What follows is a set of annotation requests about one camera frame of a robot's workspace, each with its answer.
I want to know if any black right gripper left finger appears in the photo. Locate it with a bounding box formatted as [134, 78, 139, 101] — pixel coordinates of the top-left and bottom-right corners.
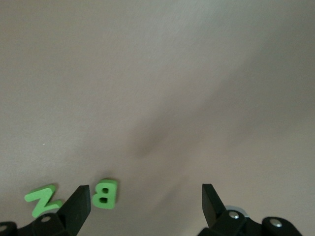
[0, 184, 92, 236]

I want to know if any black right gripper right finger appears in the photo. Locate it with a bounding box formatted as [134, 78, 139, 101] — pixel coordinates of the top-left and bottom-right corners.
[198, 183, 305, 236]

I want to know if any green letter N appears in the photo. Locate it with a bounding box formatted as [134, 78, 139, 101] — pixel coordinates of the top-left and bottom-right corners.
[24, 184, 63, 218]

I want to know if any green letter B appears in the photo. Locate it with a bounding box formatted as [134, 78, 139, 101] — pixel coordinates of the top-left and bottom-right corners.
[91, 178, 118, 210]

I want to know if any brown table mat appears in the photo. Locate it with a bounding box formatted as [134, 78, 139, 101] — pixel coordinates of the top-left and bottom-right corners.
[0, 0, 315, 236]

